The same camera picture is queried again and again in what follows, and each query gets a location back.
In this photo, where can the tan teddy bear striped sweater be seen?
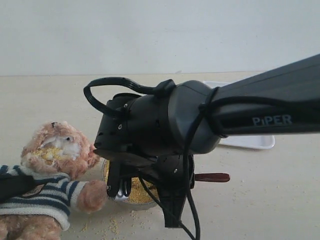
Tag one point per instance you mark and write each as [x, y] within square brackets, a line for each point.
[56, 156]

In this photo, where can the yellow millet grains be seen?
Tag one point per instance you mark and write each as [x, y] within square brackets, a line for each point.
[140, 192]

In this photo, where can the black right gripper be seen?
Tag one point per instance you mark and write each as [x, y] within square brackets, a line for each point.
[146, 136]

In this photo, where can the steel bowl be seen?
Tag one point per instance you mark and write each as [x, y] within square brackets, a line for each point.
[140, 200]

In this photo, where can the black zip tie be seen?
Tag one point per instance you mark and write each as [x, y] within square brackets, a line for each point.
[204, 107]

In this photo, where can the white plastic tray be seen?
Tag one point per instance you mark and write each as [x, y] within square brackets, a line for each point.
[255, 142]

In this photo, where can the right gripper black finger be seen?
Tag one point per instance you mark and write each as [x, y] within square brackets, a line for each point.
[173, 200]

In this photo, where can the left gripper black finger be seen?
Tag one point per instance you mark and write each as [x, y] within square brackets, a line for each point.
[11, 186]

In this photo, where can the dark red wooden spoon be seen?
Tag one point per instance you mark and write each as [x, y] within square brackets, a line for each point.
[212, 177]

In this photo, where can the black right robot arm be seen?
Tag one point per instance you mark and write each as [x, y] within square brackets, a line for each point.
[285, 100]

